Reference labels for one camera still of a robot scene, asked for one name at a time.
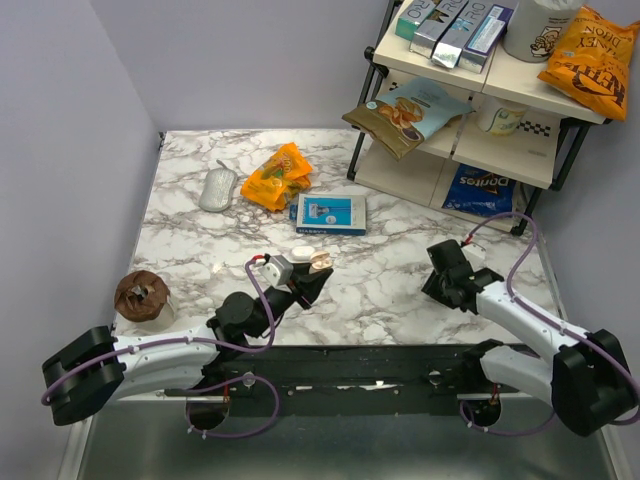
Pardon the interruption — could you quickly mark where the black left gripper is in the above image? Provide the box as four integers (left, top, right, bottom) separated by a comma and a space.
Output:
248, 261, 332, 341

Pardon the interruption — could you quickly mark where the white earbud charging case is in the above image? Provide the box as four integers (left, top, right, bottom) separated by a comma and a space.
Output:
291, 246, 315, 262

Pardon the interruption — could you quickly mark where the beige small earbud case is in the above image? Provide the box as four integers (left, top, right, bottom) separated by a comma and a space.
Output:
309, 251, 333, 273

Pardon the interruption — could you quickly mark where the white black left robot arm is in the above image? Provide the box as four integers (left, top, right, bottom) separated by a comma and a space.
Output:
41, 254, 333, 426

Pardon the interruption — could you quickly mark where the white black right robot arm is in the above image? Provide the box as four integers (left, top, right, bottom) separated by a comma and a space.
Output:
422, 240, 639, 437

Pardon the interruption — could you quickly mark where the blue Harry's razor box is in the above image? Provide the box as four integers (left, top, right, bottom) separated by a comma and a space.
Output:
289, 194, 367, 236

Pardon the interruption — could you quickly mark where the blue Doritos bag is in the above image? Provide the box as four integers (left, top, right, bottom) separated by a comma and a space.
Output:
442, 164, 516, 217

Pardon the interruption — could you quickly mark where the orange candy bag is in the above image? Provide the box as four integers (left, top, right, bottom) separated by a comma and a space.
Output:
240, 143, 313, 212

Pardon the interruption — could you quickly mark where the grey glitter pouch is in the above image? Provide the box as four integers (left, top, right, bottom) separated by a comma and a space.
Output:
198, 160, 238, 213

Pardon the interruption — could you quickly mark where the black beige shelf rack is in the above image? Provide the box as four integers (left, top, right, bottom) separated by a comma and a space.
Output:
347, 1, 607, 215

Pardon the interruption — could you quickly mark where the brown paper cupcake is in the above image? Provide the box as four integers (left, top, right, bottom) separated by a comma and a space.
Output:
114, 270, 176, 333

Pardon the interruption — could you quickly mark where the blue gold chips bag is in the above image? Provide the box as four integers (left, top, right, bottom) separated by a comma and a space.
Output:
342, 77, 472, 160

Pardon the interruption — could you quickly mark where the white yellow cup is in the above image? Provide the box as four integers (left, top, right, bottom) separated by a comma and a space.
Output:
475, 96, 529, 136

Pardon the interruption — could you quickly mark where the silver RO box middle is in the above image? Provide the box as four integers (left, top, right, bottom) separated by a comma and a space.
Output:
431, 1, 491, 69

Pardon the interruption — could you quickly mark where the silver ro box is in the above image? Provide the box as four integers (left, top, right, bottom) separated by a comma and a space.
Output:
409, 0, 468, 58
431, 1, 491, 69

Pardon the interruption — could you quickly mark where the silver RO box left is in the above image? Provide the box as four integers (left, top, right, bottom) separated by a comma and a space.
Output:
409, 0, 468, 58

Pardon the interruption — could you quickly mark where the purple blue box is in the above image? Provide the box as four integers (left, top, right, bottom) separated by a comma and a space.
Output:
458, 4, 514, 74

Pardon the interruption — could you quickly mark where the green RO box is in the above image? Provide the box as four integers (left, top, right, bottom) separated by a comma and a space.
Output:
395, 0, 440, 40

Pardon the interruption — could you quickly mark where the orange honey dijon chips bag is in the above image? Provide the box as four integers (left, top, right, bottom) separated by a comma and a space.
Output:
538, 5, 639, 121

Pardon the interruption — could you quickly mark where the white popcorn tub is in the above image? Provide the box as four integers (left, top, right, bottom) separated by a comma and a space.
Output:
503, 0, 584, 63

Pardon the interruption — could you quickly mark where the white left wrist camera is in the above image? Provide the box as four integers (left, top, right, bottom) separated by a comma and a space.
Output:
259, 255, 294, 288

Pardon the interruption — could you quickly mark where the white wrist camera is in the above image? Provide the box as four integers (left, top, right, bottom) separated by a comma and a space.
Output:
259, 255, 294, 288
462, 243, 487, 271

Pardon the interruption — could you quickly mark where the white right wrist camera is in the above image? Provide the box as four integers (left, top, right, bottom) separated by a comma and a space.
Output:
462, 243, 487, 271

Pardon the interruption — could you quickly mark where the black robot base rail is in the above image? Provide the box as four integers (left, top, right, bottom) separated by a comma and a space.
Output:
192, 345, 506, 425

